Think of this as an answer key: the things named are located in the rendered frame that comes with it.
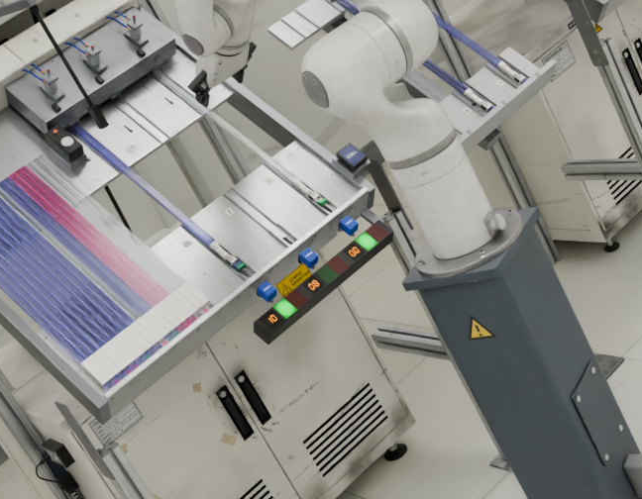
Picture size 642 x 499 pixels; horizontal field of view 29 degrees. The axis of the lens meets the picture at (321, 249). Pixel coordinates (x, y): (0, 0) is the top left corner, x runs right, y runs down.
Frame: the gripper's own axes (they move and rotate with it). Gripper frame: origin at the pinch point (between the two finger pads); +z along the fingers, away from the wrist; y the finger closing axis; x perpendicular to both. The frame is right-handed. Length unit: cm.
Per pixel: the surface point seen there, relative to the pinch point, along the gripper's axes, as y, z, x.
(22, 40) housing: 18.4, 9.7, -38.3
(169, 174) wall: -58, 175, -66
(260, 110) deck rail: -8.0, 9.5, 4.9
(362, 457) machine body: 7, 67, 65
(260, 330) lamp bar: 28, 5, 42
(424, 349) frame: -11, 41, 60
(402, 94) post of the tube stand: -32.4, 6.1, 22.1
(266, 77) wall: -111, 170, -73
